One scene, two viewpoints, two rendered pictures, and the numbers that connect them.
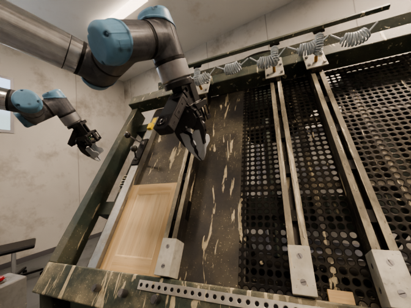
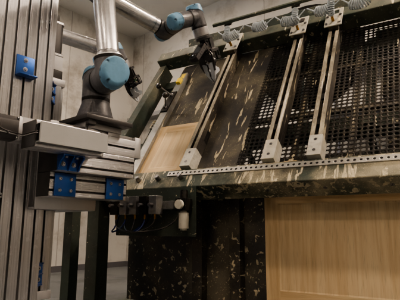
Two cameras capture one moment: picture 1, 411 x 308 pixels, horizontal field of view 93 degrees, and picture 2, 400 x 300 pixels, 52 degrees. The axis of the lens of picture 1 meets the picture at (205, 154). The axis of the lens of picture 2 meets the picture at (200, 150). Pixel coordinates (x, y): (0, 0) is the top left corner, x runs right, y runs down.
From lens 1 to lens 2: 1.51 m
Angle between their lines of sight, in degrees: 12
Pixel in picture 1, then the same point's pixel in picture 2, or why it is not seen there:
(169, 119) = (197, 54)
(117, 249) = (150, 165)
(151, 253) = (176, 163)
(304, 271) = (270, 149)
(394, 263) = (317, 138)
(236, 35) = not seen: outside the picture
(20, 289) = not seen: hidden behind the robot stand
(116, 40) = (178, 21)
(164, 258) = (187, 158)
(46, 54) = (147, 25)
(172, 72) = (199, 33)
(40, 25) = (147, 14)
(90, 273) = not seen: hidden behind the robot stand
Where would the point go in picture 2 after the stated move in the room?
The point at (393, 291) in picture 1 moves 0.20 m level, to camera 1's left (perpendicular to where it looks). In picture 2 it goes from (310, 149) to (263, 150)
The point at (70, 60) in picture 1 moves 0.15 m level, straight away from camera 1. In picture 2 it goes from (155, 27) to (146, 40)
